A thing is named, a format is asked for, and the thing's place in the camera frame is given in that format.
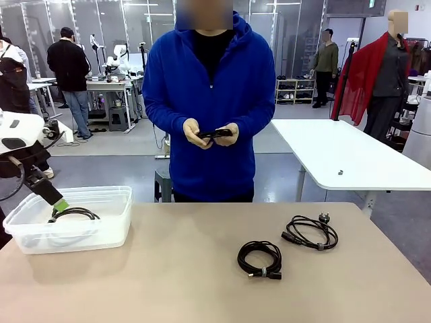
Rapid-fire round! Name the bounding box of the person's right hand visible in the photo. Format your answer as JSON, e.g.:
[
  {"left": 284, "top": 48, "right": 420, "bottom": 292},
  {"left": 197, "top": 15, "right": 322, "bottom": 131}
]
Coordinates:
[{"left": 183, "top": 118, "right": 216, "bottom": 149}]

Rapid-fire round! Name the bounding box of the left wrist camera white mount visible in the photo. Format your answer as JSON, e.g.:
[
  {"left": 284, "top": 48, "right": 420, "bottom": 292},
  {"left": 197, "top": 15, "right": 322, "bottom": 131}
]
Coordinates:
[{"left": 42, "top": 119, "right": 75, "bottom": 145}]

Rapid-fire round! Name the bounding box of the person's right forearm blue sleeve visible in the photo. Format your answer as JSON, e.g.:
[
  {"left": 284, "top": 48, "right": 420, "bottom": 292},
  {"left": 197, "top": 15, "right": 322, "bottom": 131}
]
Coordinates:
[{"left": 141, "top": 90, "right": 195, "bottom": 135}]

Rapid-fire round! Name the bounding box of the small white desk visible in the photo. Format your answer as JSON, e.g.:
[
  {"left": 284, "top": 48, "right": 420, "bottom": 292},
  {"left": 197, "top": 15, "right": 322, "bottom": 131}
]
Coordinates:
[{"left": 26, "top": 77, "right": 63, "bottom": 119}]

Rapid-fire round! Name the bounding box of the man in black jacket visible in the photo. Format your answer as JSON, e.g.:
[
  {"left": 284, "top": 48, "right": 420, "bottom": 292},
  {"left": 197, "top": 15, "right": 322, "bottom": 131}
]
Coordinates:
[{"left": 46, "top": 26, "right": 94, "bottom": 141}]

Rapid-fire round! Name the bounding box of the mannequin in grey shirt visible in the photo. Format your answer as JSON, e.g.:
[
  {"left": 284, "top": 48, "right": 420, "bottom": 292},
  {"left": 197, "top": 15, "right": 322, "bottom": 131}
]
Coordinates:
[{"left": 363, "top": 9, "right": 413, "bottom": 142}]

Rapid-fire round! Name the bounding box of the black camera tripod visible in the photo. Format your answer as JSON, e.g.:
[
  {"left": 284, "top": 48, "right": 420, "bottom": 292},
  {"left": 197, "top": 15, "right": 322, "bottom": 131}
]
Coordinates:
[{"left": 138, "top": 42, "right": 152, "bottom": 97}]

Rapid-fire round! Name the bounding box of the clear plastic storage bin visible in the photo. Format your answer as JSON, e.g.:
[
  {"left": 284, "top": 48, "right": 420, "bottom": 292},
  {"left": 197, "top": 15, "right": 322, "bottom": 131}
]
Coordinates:
[{"left": 2, "top": 185, "right": 133, "bottom": 256}]

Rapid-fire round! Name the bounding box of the black power cable round plug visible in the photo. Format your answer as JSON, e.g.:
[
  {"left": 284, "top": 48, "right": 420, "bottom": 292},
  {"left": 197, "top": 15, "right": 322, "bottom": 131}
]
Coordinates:
[
  {"left": 46, "top": 207, "right": 101, "bottom": 225},
  {"left": 281, "top": 211, "right": 339, "bottom": 252}
]

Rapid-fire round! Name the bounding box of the grey cylindrical machine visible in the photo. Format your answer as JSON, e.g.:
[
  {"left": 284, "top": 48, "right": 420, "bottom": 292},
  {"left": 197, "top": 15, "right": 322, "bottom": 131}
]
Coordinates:
[{"left": 402, "top": 96, "right": 431, "bottom": 162}]

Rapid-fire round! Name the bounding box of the thick black cable grey tie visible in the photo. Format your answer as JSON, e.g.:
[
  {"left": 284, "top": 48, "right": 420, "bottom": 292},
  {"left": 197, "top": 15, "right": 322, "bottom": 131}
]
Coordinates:
[{"left": 237, "top": 240, "right": 283, "bottom": 280}]

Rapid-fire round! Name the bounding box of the grey plastic stool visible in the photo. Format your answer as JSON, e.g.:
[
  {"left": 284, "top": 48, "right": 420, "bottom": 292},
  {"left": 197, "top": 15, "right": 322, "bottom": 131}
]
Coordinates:
[
  {"left": 108, "top": 107, "right": 131, "bottom": 133},
  {"left": 154, "top": 167, "right": 174, "bottom": 203}
]

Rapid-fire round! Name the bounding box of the person in blue hoodie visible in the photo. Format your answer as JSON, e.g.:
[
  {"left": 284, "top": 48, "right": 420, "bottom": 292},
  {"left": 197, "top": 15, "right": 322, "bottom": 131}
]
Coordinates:
[{"left": 141, "top": 9, "right": 276, "bottom": 203}]

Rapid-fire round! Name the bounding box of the white table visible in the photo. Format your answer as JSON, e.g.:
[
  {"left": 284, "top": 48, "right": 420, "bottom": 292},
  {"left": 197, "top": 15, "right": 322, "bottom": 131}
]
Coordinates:
[{"left": 271, "top": 118, "right": 431, "bottom": 216}]

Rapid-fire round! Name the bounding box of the white device on stand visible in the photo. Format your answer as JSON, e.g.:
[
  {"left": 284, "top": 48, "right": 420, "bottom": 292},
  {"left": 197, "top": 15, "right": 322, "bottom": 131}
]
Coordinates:
[{"left": 89, "top": 33, "right": 102, "bottom": 73}]

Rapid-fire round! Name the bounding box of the person in olive jacket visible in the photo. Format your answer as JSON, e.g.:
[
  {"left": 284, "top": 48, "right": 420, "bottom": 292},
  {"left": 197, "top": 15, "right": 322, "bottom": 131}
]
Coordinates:
[{"left": 308, "top": 28, "right": 339, "bottom": 109}]

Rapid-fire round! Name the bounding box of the clothes rack with garments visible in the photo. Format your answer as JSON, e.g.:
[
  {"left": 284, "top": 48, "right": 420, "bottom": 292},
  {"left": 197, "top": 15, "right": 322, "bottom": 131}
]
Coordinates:
[{"left": 403, "top": 37, "right": 431, "bottom": 80}]

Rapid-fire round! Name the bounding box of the person's left hand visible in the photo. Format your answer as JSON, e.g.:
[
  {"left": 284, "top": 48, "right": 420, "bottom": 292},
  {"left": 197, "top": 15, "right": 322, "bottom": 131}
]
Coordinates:
[{"left": 213, "top": 122, "right": 240, "bottom": 148}]

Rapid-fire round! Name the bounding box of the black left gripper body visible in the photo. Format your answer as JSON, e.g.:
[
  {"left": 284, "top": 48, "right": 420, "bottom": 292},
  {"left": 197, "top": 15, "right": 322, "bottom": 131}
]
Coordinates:
[{"left": 6, "top": 149, "right": 48, "bottom": 185}]

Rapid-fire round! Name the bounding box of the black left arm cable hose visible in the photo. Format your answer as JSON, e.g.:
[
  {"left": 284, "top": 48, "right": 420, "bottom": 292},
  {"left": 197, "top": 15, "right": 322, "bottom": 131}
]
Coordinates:
[{"left": 0, "top": 131, "right": 65, "bottom": 203}]

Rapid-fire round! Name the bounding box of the grey workbench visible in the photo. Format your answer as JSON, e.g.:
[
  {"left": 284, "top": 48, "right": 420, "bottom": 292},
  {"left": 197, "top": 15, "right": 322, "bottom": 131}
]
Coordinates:
[{"left": 86, "top": 74, "right": 144, "bottom": 133}]

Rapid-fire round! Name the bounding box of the wooden shoe rack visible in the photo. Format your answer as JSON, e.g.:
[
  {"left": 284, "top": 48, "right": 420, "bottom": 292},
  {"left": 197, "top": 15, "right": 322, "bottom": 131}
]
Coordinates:
[{"left": 275, "top": 78, "right": 317, "bottom": 105}]

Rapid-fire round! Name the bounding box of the person's left forearm blue sleeve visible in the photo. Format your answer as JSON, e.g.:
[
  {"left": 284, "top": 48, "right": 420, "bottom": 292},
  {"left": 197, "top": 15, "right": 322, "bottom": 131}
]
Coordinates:
[{"left": 232, "top": 94, "right": 276, "bottom": 135}]

